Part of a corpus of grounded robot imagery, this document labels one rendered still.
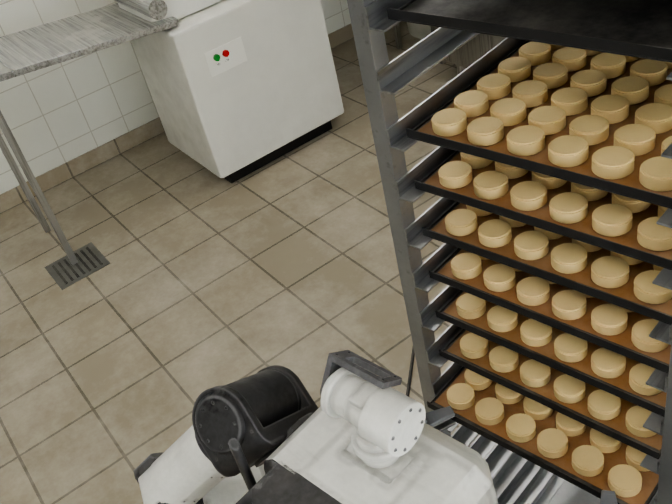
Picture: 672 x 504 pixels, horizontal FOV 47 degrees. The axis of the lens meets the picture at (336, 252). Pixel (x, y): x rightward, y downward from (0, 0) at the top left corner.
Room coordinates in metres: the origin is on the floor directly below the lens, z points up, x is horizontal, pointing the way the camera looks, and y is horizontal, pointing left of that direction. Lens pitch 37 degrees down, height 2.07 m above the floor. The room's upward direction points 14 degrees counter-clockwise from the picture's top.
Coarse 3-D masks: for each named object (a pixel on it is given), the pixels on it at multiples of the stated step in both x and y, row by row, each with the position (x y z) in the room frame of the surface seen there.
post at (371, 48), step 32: (352, 0) 0.99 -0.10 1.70; (384, 64) 0.98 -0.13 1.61; (384, 96) 0.98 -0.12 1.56; (384, 128) 0.98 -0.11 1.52; (384, 160) 0.98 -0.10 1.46; (384, 192) 0.99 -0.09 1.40; (416, 256) 0.98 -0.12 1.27; (416, 288) 0.98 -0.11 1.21; (416, 320) 0.98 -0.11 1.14; (416, 352) 0.99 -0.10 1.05
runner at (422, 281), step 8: (440, 248) 1.02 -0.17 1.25; (448, 248) 1.03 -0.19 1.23; (456, 248) 1.04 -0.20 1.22; (432, 256) 1.00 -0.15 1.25; (440, 256) 1.02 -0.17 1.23; (448, 256) 1.03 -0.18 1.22; (424, 264) 0.99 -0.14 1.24; (432, 264) 1.00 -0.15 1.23; (440, 264) 1.01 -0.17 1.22; (416, 272) 0.98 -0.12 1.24; (424, 272) 0.99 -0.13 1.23; (416, 280) 0.97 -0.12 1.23; (424, 280) 0.98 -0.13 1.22; (432, 280) 0.98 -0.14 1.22; (424, 288) 0.96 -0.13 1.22; (432, 288) 0.96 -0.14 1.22
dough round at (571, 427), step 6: (558, 414) 0.84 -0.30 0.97; (558, 420) 0.83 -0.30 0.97; (564, 420) 0.83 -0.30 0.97; (570, 420) 0.82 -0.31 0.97; (558, 426) 0.82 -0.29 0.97; (564, 426) 0.81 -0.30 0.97; (570, 426) 0.81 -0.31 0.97; (576, 426) 0.81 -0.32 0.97; (582, 426) 0.81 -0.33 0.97; (564, 432) 0.81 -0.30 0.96; (570, 432) 0.80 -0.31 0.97; (576, 432) 0.80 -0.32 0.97; (582, 432) 0.81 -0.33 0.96
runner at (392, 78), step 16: (432, 32) 1.05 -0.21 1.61; (448, 32) 1.07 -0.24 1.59; (464, 32) 1.09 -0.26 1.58; (416, 48) 1.02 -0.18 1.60; (432, 48) 1.05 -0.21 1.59; (448, 48) 1.05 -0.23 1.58; (400, 64) 1.00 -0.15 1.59; (416, 64) 1.02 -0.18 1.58; (432, 64) 1.01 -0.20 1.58; (384, 80) 0.98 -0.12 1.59; (400, 80) 0.98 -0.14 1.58
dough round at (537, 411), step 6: (528, 402) 0.88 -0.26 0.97; (534, 402) 0.88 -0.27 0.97; (528, 408) 0.87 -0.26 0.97; (534, 408) 0.87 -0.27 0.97; (540, 408) 0.86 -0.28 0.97; (546, 408) 0.86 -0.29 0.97; (528, 414) 0.86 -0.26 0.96; (534, 414) 0.86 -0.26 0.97; (540, 414) 0.85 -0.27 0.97; (546, 414) 0.85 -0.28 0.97
